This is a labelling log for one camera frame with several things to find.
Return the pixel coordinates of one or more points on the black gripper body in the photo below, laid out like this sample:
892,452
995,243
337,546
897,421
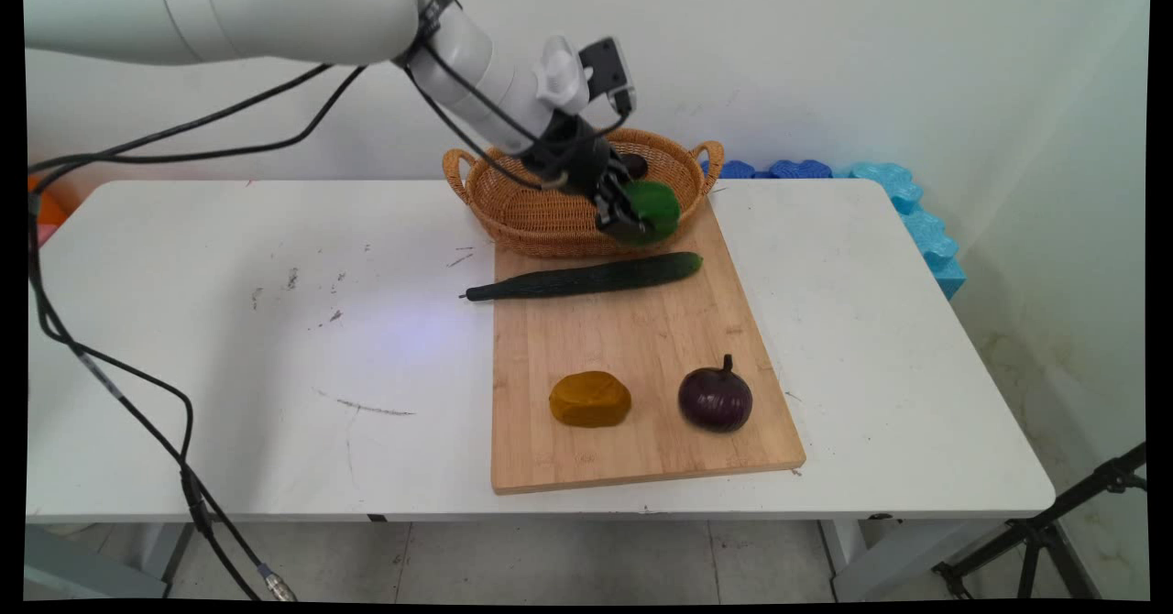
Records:
577,160

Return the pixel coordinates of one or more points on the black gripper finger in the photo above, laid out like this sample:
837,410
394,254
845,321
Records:
621,181
621,218

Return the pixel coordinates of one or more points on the green bell pepper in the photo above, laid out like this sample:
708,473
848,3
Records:
658,211

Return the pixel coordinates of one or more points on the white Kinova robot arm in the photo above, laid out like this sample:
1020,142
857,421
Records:
275,14

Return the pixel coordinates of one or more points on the long purple eggplant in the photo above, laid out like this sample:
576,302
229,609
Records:
635,167

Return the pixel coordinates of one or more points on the long green cucumber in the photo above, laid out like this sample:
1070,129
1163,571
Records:
586,277

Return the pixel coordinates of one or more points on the woven wicker basket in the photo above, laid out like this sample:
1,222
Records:
541,220

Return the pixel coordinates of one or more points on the dark blue foam mat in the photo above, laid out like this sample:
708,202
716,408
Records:
788,169

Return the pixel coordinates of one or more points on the round purple onion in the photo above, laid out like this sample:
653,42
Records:
716,399

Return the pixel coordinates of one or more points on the wooden cutting board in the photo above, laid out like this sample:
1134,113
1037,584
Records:
641,449

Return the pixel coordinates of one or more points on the light blue foam mat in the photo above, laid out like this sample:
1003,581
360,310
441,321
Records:
926,229

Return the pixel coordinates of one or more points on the white table leg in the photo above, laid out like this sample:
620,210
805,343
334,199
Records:
866,554

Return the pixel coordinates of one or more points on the black tripod stand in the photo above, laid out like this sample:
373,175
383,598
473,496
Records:
1035,531

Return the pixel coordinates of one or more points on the orange foam piece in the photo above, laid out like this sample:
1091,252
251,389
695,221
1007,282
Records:
46,206

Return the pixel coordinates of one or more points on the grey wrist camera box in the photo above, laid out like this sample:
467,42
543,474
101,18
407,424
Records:
607,73

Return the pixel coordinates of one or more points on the grey table frame leg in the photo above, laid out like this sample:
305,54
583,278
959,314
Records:
82,568

